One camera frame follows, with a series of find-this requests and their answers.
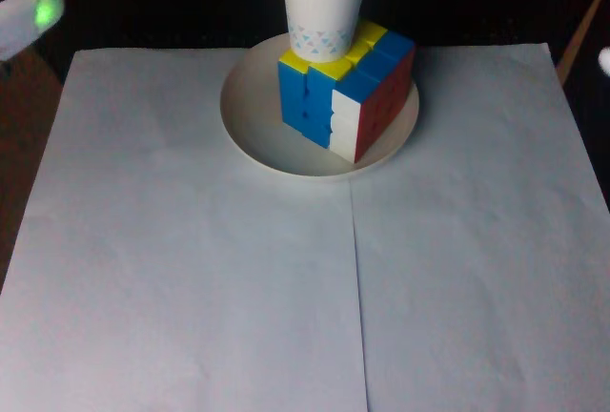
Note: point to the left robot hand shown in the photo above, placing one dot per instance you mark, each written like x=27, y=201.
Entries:
x=605, y=60

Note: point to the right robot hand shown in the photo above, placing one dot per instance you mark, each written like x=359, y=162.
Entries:
x=28, y=16

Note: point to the Rubik's cube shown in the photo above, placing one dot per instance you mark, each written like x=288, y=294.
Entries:
x=343, y=97

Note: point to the white paper cup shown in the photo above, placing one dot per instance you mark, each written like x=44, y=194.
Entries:
x=324, y=2

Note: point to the round white plate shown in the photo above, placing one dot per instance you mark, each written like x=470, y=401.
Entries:
x=252, y=111

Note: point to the wooden board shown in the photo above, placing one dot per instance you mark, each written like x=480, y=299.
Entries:
x=579, y=30

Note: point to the white paper sheet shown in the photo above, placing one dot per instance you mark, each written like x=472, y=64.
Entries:
x=167, y=240
x=476, y=240

